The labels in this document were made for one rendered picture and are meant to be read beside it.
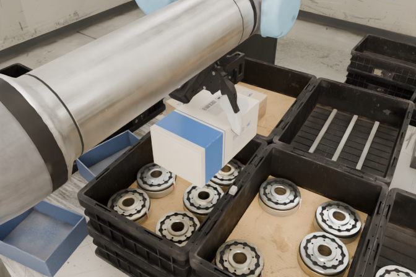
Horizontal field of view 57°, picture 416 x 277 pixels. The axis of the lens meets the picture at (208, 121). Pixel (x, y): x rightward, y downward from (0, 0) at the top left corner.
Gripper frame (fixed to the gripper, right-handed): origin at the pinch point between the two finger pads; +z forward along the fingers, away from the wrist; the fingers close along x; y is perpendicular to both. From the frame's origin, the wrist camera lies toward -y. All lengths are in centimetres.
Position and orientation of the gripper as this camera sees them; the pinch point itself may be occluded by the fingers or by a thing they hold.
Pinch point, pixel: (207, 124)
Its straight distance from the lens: 76.6
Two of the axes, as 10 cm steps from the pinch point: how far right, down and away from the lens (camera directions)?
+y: 5.9, -4.7, 6.5
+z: 0.0, 8.1, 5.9
